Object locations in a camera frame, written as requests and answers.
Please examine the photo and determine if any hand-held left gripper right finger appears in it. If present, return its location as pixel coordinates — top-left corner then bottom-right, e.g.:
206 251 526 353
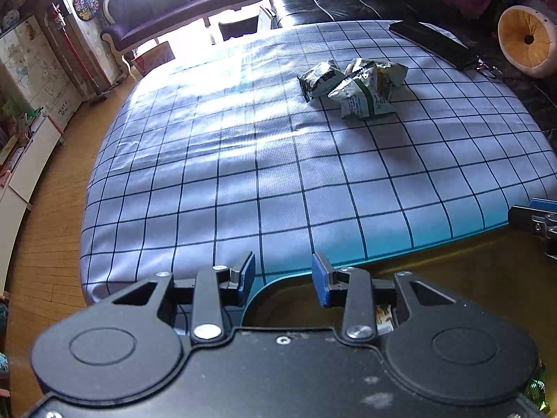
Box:
311 253 457 342

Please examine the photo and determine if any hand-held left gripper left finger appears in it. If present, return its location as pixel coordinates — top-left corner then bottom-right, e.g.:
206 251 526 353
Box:
112 251 257 344

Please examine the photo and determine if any olive yellow snack packet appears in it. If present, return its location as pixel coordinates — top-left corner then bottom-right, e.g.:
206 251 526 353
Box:
375 302 398 334

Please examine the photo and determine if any gold tin tray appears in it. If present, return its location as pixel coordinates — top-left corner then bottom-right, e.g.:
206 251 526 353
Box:
241 220 557 414

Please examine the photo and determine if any white green snack packet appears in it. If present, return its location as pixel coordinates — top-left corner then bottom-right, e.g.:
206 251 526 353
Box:
328 70 398 120
344 57 378 80

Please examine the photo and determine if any black white snack packet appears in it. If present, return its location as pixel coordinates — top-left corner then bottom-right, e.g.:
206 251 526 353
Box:
297 62 349 103

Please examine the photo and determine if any blue checked tablecloth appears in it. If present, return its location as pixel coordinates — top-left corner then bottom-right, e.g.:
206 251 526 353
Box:
78 20 557 308

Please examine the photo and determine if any metal keyring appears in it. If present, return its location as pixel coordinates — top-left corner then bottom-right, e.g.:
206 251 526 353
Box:
476 56 503 80

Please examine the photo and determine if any yellow donut cushion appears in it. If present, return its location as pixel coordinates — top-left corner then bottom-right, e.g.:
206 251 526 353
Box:
497 4 557 79

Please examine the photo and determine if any black long pouch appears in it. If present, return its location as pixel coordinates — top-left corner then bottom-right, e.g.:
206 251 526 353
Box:
389 20 479 70

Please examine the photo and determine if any tree print board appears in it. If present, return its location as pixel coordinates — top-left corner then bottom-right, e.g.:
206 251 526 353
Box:
131 41 175 78

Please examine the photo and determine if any dark stool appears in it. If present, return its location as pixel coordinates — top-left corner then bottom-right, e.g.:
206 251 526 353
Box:
218 14 259 43

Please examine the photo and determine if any white low cabinet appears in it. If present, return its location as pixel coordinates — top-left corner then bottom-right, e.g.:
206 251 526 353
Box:
0 115 64 292

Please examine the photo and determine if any white bag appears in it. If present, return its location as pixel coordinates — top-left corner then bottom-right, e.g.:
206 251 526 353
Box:
259 4 277 31

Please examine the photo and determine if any purple chaise longue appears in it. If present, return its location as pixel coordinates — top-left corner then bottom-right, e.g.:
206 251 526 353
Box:
101 0 267 75

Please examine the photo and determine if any clutter of books and toys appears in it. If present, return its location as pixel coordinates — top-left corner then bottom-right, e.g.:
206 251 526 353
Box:
0 96 46 175

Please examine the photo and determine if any red stick vacuum cleaner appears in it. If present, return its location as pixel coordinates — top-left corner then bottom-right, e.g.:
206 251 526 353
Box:
48 2 109 105

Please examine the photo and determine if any black leather sofa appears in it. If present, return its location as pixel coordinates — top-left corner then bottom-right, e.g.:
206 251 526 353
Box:
270 0 557 149

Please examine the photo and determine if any white cartoon print cabinet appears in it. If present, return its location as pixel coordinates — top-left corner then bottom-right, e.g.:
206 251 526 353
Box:
0 15 83 131

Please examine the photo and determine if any round colourful wall decoration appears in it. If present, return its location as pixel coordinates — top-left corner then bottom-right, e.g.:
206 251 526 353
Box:
72 0 101 22

